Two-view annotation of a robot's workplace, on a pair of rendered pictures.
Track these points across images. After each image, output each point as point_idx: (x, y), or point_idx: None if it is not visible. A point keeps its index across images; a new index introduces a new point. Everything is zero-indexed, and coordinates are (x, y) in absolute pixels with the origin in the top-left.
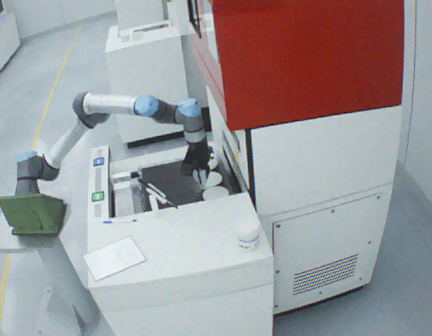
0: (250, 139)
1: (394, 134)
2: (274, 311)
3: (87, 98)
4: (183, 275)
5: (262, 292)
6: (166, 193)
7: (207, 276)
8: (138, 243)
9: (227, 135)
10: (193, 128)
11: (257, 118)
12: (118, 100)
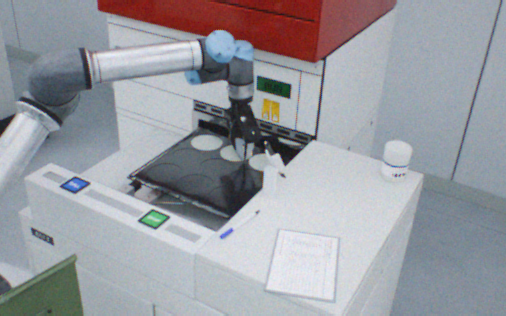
0: (324, 70)
1: (388, 43)
2: None
3: (92, 57)
4: (391, 229)
5: (407, 234)
6: (213, 183)
7: (399, 222)
8: (300, 230)
9: (222, 99)
10: (251, 77)
11: (330, 42)
12: (167, 49)
